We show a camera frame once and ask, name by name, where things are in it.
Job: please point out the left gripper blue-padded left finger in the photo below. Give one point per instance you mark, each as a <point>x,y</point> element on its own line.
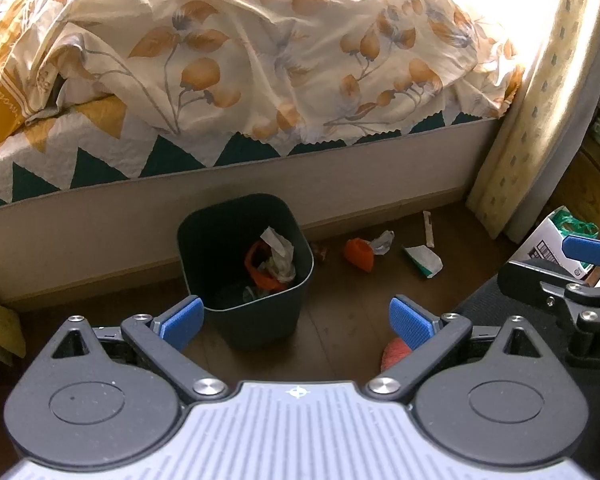
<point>159,342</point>

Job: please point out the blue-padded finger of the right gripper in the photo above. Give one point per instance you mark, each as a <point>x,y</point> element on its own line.
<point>581,248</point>

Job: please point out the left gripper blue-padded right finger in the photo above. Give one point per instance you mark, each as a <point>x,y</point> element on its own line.
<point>433,341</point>

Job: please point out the white green snack packet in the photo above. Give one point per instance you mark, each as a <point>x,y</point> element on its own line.
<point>427,261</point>

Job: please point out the white paper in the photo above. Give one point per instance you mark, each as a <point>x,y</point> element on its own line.
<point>382,244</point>

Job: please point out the dark green trash bin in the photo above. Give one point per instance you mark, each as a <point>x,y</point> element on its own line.
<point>213,243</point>

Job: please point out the orange trash in bin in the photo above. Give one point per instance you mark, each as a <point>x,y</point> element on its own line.
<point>255,263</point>

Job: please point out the green plastic bag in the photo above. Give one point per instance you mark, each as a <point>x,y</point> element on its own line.
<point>567,224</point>

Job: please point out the red mesh ball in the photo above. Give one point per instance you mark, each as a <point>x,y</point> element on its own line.
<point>395,351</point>

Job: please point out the white cardboard box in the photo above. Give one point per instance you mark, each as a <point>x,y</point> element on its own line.
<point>545,243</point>

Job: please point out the wooden furniture right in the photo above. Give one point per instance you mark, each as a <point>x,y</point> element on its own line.
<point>579,187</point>

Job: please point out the orange crumpled wrapper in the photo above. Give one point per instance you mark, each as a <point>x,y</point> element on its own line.
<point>359,253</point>

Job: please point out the white tissue in bin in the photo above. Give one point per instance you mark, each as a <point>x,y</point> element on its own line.
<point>281,263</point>

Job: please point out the brown leaf scrap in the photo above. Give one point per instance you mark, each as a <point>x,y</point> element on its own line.
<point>321,252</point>

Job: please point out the bed with zigzag sheet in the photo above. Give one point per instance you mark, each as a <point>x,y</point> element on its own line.
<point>90,201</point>

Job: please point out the cream patterned curtain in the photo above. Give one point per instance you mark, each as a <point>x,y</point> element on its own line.
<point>545,126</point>

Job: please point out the floral cream duvet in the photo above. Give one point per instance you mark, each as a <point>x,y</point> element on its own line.
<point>293,70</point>

